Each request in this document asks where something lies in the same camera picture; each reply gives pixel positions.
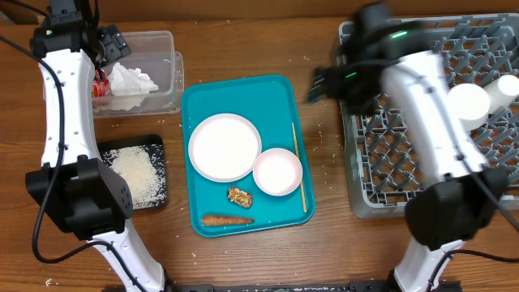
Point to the brown food scrap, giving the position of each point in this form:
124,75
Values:
242,198

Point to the white paper cup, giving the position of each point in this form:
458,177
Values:
502,92

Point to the white napkin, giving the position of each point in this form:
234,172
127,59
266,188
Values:
128,86

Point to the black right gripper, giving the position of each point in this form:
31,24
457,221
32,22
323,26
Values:
330,75

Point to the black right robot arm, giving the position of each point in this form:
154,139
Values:
461,191

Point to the clear plastic bin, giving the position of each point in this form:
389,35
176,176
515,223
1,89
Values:
153,55

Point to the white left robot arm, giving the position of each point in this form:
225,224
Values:
74,187

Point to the pink white bowl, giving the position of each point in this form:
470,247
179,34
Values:
276,172

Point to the wooden chopstick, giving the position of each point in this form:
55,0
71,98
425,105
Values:
303,196

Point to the teal plastic tray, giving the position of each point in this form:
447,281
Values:
268,103

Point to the pale green bowl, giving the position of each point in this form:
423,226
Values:
471,105

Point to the white plate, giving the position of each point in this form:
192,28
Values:
223,148

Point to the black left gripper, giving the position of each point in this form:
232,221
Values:
115,45

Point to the orange carrot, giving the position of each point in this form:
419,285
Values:
221,220

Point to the black tray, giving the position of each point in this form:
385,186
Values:
158,142

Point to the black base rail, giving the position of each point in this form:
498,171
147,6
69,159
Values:
354,286

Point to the red snack wrapper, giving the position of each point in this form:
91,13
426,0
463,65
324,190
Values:
100,86

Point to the pile of rice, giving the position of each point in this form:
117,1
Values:
138,174

